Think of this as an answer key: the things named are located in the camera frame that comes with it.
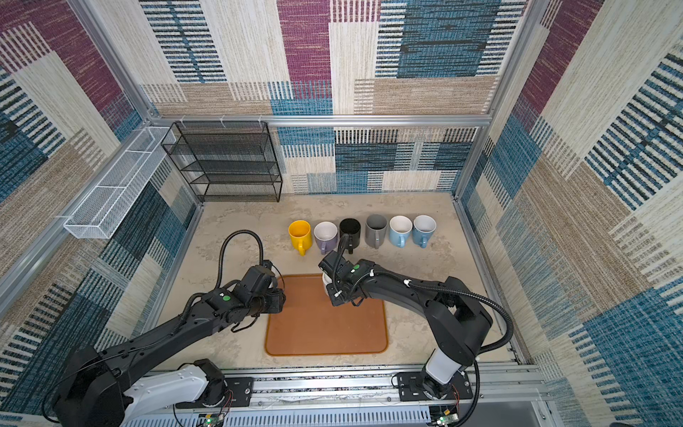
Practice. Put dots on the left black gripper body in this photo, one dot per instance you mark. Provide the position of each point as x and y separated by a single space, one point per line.
271 302

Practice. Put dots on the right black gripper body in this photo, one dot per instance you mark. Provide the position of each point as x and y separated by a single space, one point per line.
338 294

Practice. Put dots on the purple mug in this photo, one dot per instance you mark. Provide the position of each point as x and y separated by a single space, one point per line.
326 236

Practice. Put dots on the black mug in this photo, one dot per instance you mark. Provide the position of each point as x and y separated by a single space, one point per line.
350 229

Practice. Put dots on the grey mug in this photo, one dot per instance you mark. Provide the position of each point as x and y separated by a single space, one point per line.
376 229

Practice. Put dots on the yellow mug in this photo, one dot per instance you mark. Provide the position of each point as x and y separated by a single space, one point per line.
300 234

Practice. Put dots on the light blue mug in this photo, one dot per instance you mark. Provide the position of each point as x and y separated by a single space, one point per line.
400 230

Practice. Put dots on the white mug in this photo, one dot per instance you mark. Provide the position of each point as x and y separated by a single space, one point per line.
327 283

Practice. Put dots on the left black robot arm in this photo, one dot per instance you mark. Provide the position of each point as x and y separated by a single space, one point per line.
94 382

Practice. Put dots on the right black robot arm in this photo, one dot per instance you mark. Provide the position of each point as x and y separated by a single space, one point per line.
464 324

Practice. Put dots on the brown plastic tray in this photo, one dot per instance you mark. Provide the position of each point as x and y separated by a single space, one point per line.
310 326

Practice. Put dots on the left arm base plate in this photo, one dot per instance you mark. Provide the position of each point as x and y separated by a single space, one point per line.
231 392

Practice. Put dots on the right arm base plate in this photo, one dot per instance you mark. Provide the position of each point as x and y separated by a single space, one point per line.
415 386

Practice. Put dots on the black wire shelf rack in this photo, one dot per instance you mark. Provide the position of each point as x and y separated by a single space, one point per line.
233 161

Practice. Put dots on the white wire mesh basket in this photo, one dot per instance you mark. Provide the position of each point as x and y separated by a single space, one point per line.
102 211

